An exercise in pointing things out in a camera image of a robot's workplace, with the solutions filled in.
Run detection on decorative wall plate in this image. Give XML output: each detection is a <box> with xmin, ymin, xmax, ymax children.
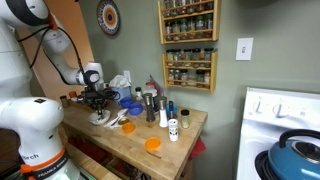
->
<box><xmin>97</xmin><ymin>0</ymin><xmax>120</xmax><ymax>36</ymax></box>

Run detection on blue tissue box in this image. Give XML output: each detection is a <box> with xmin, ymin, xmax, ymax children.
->
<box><xmin>110</xmin><ymin>75</ymin><xmax>131</xmax><ymax>101</ymax></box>

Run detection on white salt grinder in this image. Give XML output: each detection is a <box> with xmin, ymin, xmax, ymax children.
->
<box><xmin>158</xmin><ymin>96</ymin><xmax>168</xmax><ymax>128</ymax></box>

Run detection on white stove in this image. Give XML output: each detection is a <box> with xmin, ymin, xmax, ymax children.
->
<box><xmin>236</xmin><ymin>87</ymin><xmax>320</xmax><ymax>180</ymax></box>

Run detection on glass spice jar black lid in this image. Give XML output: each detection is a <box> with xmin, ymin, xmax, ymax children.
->
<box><xmin>181</xmin><ymin>109</ymin><xmax>190</xmax><ymax>129</ymax></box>

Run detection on lower wooden spice rack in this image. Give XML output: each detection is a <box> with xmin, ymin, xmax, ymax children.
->
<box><xmin>162</xmin><ymin>48</ymin><xmax>218</xmax><ymax>93</ymax></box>

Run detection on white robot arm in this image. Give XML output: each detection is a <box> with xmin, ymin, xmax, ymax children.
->
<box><xmin>0</xmin><ymin>0</ymin><xmax>103</xmax><ymax>180</ymax></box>

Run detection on red cloth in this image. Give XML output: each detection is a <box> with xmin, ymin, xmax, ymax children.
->
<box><xmin>189</xmin><ymin>138</ymin><xmax>206</xmax><ymax>160</ymax></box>

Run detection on blue bowl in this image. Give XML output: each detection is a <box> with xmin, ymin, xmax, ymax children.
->
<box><xmin>120</xmin><ymin>97</ymin><xmax>143</xmax><ymax>116</ymax></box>

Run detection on white lidded jar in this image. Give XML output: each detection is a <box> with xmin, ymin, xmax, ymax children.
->
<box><xmin>135</xmin><ymin>87</ymin><xmax>143</xmax><ymax>102</ymax></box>

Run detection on gold jar lid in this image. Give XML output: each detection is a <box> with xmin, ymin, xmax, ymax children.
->
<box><xmin>118</xmin><ymin>118</ymin><xmax>130</xmax><ymax>125</ymax></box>

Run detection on white light switch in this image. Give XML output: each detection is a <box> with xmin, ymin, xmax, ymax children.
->
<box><xmin>236</xmin><ymin>38</ymin><xmax>254</xmax><ymax>61</ymax></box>

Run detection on wooden spice rack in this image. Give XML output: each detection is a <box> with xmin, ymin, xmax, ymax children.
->
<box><xmin>162</xmin><ymin>48</ymin><xmax>218</xmax><ymax>93</ymax></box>
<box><xmin>158</xmin><ymin>0</ymin><xmax>221</xmax><ymax>44</ymax></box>

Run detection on steel pepper mill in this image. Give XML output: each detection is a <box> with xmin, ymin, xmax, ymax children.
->
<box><xmin>143</xmin><ymin>93</ymin><xmax>155</xmax><ymax>122</ymax></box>

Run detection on dark blue bottle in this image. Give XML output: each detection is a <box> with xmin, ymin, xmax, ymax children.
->
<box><xmin>169</xmin><ymin>101</ymin><xmax>174</xmax><ymax>119</ymax></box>

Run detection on wooden kitchen cart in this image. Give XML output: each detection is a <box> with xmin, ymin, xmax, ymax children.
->
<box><xmin>62</xmin><ymin>102</ymin><xmax>208</xmax><ymax>180</ymax></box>

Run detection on blue pot with lid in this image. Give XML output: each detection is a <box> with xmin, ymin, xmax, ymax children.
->
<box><xmin>255</xmin><ymin>129</ymin><xmax>320</xmax><ymax>180</ymax></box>

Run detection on white bowl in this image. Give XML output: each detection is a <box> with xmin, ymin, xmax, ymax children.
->
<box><xmin>89</xmin><ymin>110</ymin><xmax>111</xmax><ymax>126</ymax></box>

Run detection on white printed shaker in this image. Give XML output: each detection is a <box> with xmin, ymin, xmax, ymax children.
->
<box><xmin>168</xmin><ymin>119</ymin><xmax>179</xmax><ymax>142</ymax></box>

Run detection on orange cup near spoons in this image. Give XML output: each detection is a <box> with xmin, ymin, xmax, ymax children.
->
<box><xmin>122</xmin><ymin>122</ymin><xmax>135</xmax><ymax>134</ymax></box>

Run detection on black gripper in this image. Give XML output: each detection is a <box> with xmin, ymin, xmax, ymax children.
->
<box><xmin>81</xmin><ymin>87</ymin><xmax>114</xmax><ymax>120</ymax></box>

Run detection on red topped container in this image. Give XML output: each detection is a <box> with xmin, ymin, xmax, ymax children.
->
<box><xmin>145</xmin><ymin>75</ymin><xmax>161</xmax><ymax>97</ymax></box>

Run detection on upper wooden spice rack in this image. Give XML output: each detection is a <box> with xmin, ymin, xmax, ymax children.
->
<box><xmin>158</xmin><ymin>0</ymin><xmax>221</xmax><ymax>44</ymax></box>

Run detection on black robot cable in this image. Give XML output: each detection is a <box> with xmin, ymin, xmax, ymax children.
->
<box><xmin>17</xmin><ymin>25</ymin><xmax>85</xmax><ymax>75</ymax></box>

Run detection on white measuring spoons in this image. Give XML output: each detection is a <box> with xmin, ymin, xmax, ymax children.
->
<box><xmin>104</xmin><ymin>108</ymin><xmax>128</xmax><ymax>128</ymax></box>

